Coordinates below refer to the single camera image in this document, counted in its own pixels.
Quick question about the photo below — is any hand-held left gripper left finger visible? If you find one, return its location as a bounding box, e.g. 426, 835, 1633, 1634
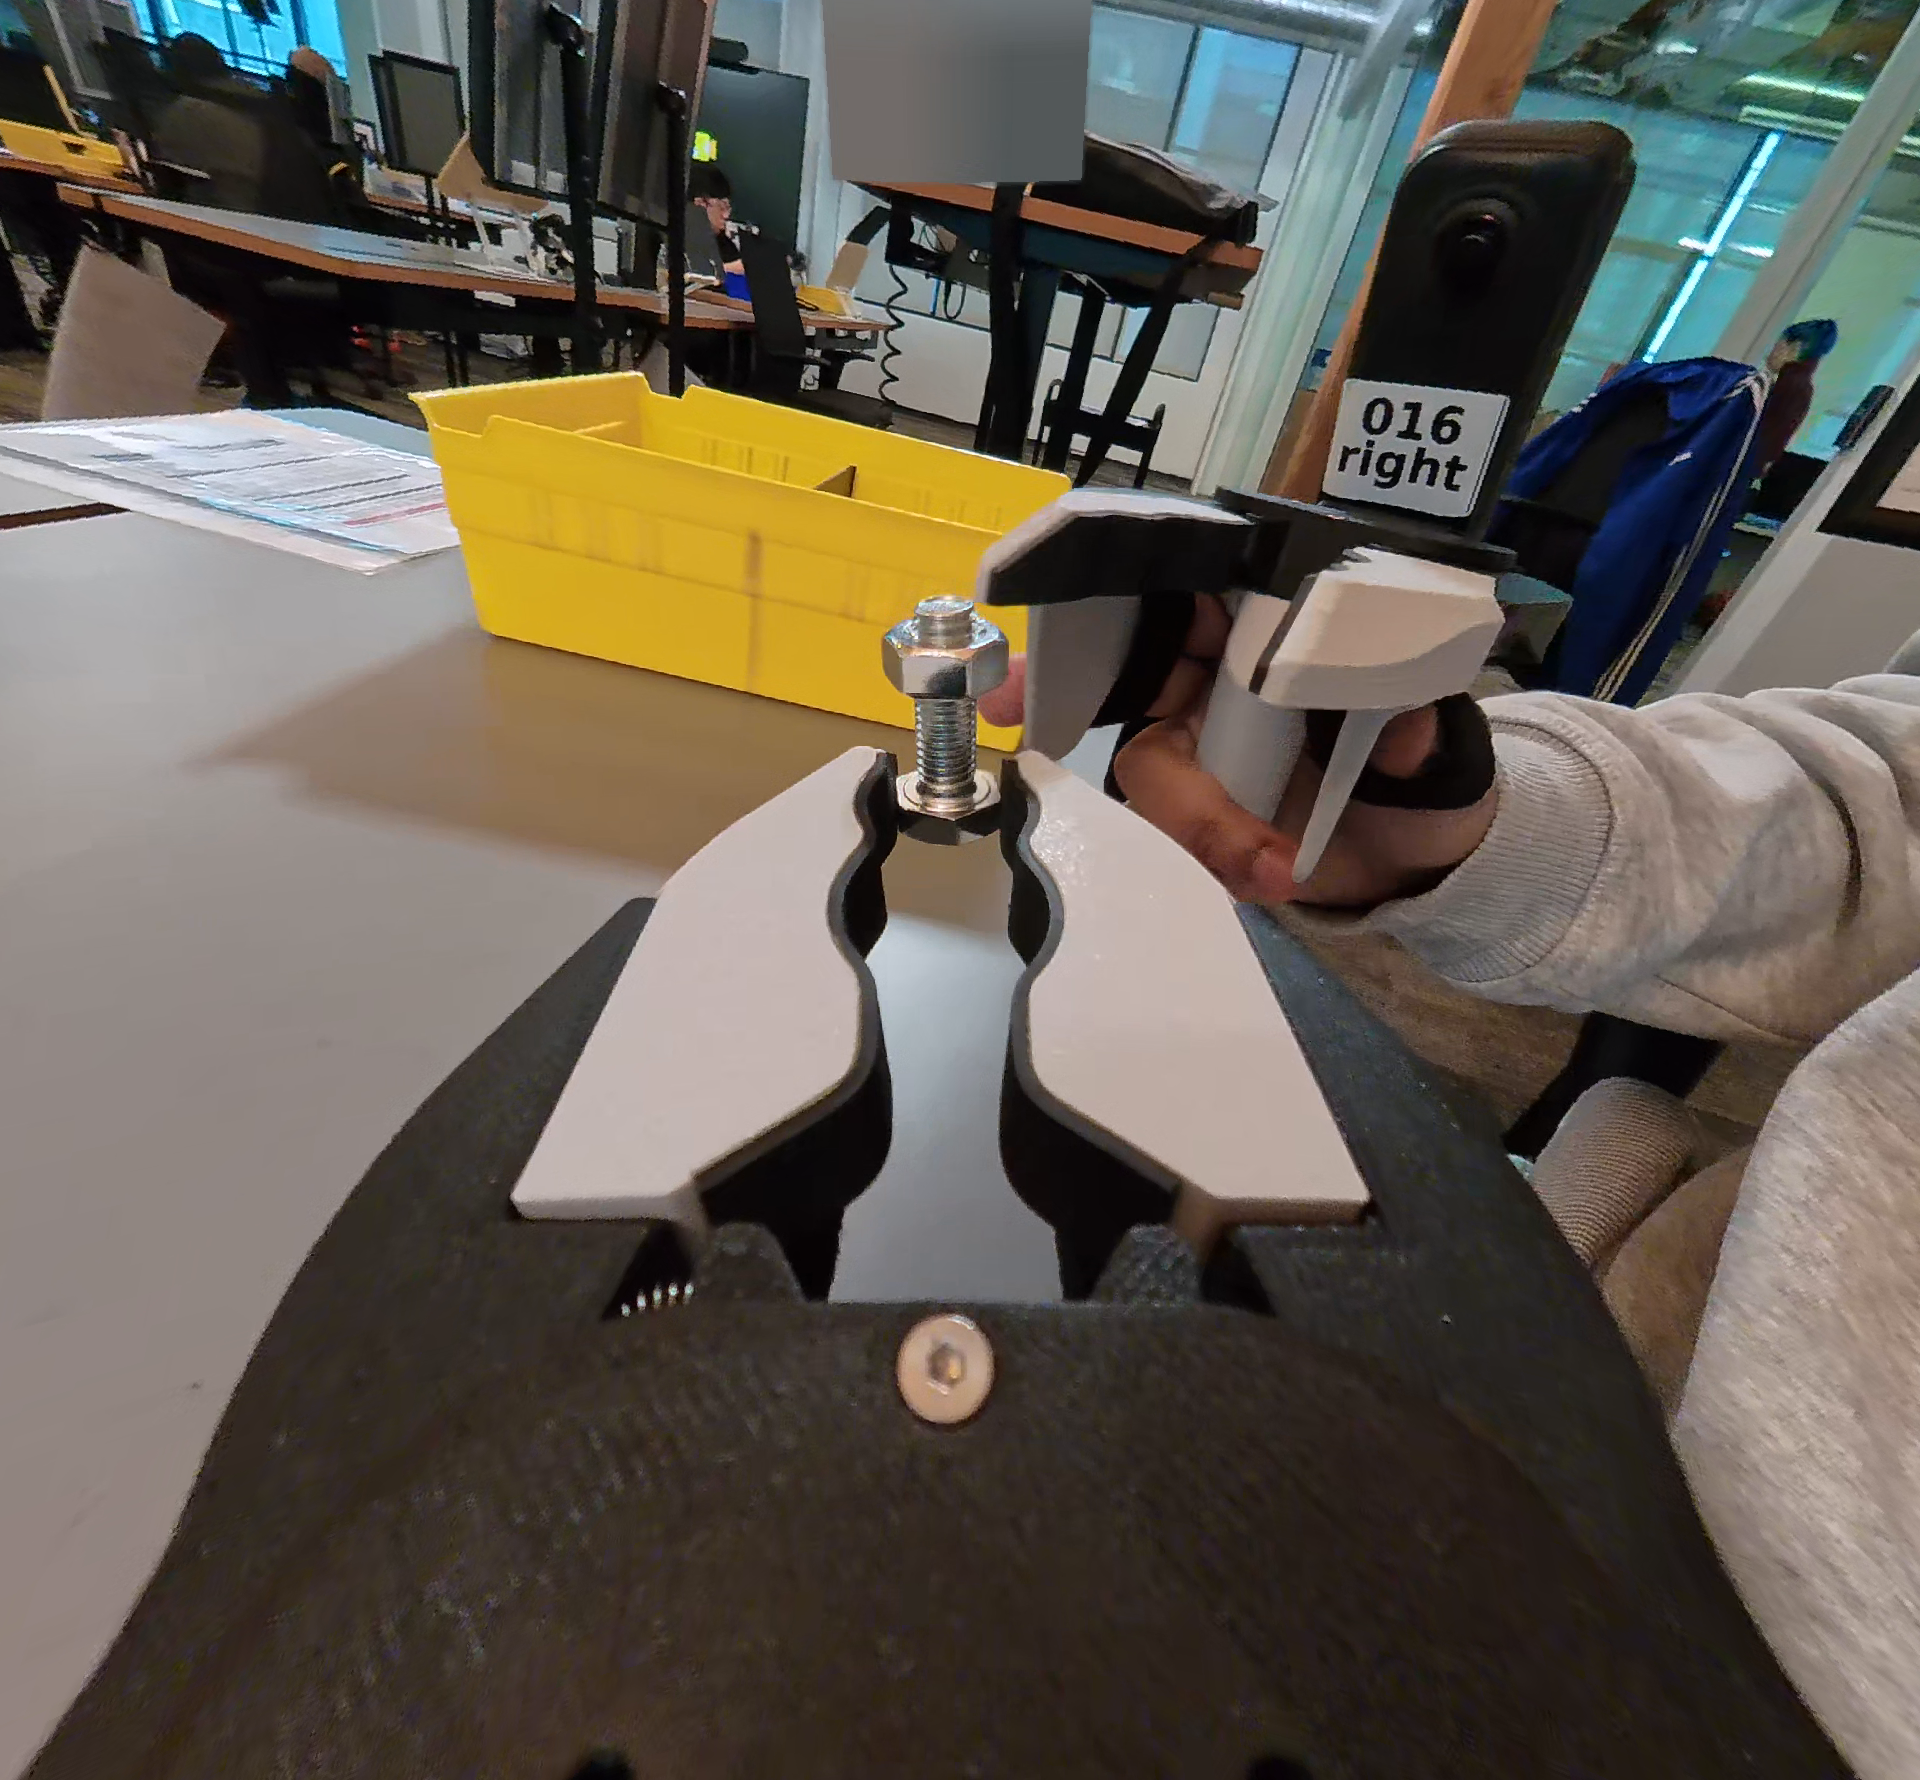
511, 744, 902, 1302

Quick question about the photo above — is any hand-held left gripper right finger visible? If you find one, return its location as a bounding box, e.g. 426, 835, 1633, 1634
998, 757, 1374, 1302

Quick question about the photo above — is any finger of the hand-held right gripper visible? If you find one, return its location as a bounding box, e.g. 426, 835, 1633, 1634
974, 486, 1271, 607
1242, 562, 1505, 705

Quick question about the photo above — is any steel hex nut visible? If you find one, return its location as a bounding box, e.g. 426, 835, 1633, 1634
883, 613, 1009, 705

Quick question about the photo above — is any steel bolt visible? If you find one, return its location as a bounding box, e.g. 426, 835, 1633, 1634
895, 594, 1009, 846

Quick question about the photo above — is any yellow plastic bin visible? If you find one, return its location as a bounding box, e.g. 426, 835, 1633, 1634
0, 120, 134, 180
409, 371, 1078, 732

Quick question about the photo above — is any person's right forearm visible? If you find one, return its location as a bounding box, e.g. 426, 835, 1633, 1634
1358, 671, 1920, 1051

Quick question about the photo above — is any wooden standing desk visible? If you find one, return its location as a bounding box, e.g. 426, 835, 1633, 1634
862, 178, 1266, 492

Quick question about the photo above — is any grey desk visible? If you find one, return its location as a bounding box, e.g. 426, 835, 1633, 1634
0, 418, 1293, 1780

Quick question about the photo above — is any long wooden desk row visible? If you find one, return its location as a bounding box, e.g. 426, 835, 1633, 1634
0, 152, 895, 409

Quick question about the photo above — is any person's right hand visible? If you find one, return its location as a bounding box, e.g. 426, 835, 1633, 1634
1115, 603, 1502, 912

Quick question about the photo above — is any blue jacket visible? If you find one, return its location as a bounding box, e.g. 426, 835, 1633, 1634
1499, 353, 1773, 705

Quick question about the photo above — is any dark bag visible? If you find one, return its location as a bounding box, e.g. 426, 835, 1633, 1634
1078, 138, 1266, 240

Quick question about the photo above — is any black office chair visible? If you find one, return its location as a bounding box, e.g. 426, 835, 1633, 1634
742, 223, 890, 438

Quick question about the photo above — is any person's leg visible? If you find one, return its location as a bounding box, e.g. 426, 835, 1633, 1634
1530, 1074, 1787, 1377

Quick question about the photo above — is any small black monitor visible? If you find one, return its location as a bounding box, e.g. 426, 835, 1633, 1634
367, 49, 470, 172
698, 62, 812, 255

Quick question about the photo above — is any large black monitor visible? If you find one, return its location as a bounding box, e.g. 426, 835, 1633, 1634
469, 0, 605, 371
589, 0, 723, 393

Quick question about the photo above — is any laminated paper sheet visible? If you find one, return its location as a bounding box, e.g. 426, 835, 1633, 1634
0, 409, 462, 576

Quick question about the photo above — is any person's grey sweatshirt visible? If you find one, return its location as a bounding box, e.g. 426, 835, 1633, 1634
1665, 971, 1920, 1780

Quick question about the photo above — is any grey cardboard board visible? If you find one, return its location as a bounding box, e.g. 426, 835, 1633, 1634
42, 246, 227, 425

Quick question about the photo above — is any wooden post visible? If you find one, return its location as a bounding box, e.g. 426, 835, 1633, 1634
1259, 0, 1619, 507

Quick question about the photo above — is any black chair frame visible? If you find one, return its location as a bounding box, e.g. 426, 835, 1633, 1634
1499, 1008, 1727, 1164

